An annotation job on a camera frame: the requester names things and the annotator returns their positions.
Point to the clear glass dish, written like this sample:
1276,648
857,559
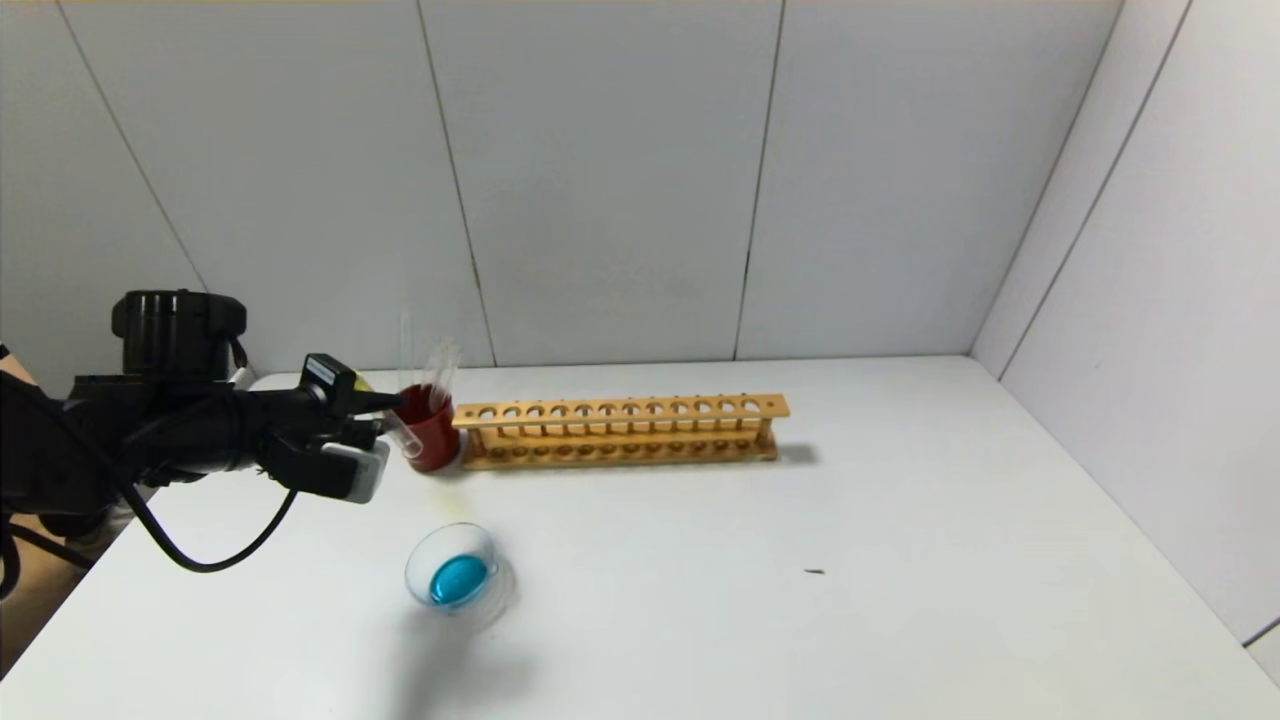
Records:
460,580

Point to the black and white wrist camera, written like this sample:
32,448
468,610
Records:
345,472

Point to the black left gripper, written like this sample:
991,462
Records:
327,388

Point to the blue pigment glass test tube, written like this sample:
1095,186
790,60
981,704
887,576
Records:
406,350

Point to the red plastic cup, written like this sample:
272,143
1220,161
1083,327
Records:
435,435

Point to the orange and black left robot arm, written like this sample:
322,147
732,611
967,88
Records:
130,440

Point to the wooden test tube rack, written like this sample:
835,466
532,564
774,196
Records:
620,410

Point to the black chair leg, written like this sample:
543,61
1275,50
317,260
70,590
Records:
40,545

